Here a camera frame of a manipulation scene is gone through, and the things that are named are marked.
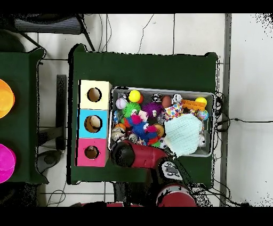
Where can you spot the mint green knitted cloth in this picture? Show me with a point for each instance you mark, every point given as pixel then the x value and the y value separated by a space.
pixel 183 136

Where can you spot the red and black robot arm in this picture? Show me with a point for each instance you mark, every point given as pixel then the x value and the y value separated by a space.
pixel 149 155

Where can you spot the wooden box with three holes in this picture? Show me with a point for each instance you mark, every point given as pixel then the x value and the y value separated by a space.
pixel 93 104

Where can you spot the blue spiky toy with eyes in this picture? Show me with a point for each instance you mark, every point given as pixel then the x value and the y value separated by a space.
pixel 139 129

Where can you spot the purple spiky ball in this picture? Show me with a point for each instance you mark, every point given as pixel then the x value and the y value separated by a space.
pixel 152 108

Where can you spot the yellow smooth ball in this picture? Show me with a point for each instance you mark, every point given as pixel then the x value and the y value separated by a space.
pixel 134 96

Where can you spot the white baseball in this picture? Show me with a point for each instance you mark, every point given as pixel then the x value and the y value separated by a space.
pixel 121 103

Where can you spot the toy hamburger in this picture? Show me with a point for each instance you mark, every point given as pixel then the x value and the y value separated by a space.
pixel 159 130

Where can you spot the brown toy football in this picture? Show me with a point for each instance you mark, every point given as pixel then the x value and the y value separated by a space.
pixel 166 101

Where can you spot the polka dot cloth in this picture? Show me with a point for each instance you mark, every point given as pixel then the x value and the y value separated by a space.
pixel 173 110

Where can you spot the dark green table cloth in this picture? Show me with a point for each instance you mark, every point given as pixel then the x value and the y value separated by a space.
pixel 138 70

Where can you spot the long orange plastic block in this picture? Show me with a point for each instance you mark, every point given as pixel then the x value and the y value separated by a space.
pixel 193 105

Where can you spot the dark grey floor object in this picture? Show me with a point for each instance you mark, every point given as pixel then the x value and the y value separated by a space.
pixel 50 158

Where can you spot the side table green cloth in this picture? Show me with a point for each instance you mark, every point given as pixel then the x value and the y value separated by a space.
pixel 21 128

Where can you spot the black striped chair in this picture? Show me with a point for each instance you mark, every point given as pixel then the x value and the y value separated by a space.
pixel 53 25

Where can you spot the orange plastic bowl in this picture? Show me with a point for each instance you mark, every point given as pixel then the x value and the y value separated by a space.
pixel 5 98

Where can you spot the magenta plastic bowl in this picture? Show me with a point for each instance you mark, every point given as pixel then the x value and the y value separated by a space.
pixel 6 162

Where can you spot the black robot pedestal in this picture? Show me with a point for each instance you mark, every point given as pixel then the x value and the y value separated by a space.
pixel 128 191

